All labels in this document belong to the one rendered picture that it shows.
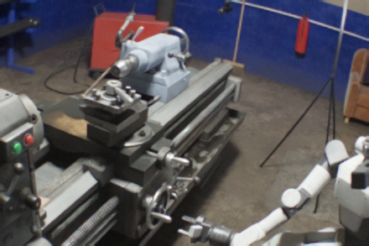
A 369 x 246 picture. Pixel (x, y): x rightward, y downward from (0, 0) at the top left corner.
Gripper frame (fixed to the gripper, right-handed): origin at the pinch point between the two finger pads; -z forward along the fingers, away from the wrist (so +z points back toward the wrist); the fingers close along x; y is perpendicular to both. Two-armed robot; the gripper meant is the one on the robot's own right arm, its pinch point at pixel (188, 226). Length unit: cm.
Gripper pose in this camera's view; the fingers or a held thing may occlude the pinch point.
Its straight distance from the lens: 167.5
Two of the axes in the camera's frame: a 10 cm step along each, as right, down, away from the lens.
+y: 3.3, -0.3, 9.4
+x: -2.5, 9.6, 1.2
